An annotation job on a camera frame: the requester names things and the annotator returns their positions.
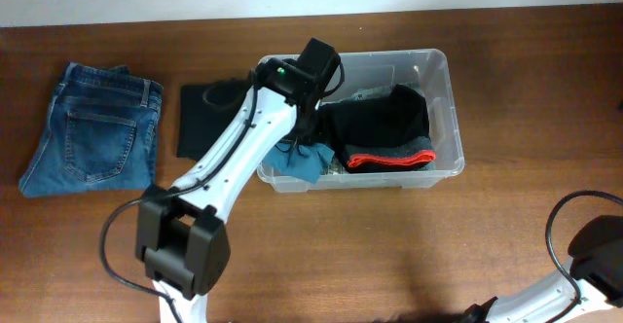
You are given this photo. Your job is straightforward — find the right black cable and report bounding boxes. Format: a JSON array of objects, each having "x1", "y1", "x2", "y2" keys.
[{"x1": 544, "y1": 190, "x2": 623, "y2": 323}]

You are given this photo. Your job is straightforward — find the clear plastic storage bin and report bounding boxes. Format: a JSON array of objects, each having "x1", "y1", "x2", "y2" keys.
[{"x1": 257, "y1": 49, "x2": 465, "y2": 193}]

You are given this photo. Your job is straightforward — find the light blue denim shorts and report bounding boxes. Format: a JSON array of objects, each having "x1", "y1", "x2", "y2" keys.
[{"x1": 318, "y1": 82, "x2": 436, "y2": 177}]

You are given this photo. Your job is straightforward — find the dark blue folded jeans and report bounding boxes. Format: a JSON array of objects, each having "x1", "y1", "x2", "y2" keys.
[{"x1": 18, "y1": 62, "x2": 164, "y2": 197}]

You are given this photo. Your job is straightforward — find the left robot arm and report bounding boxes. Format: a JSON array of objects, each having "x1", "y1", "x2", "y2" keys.
[{"x1": 135, "y1": 58, "x2": 341, "y2": 322}]

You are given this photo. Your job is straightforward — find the small teal blue cloth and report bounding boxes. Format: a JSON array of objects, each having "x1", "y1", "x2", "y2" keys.
[{"x1": 262, "y1": 143, "x2": 334, "y2": 184}]

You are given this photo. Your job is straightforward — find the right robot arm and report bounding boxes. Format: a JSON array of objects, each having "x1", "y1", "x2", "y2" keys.
[{"x1": 298, "y1": 38, "x2": 622, "y2": 322}]

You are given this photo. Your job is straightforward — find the black shorts red waistband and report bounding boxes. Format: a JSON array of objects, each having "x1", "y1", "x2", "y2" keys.
[{"x1": 315, "y1": 84, "x2": 437, "y2": 174}]

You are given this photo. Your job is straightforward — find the black cable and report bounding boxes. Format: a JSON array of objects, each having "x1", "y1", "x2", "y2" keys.
[
  {"x1": 544, "y1": 190, "x2": 623, "y2": 323},
  {"x1": 98, "y1": 64, "x2": 347, "y2": 323}
]

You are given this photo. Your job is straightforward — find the black cloth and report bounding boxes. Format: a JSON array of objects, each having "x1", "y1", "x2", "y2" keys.
[{"x1": 176, "y1": 80, "x2": 250, "y2": 162}]

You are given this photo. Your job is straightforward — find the left black cable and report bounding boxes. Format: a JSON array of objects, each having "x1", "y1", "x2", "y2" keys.
[{"x1": 98, "y1": 64, "x2": 347, "y2": 323}]

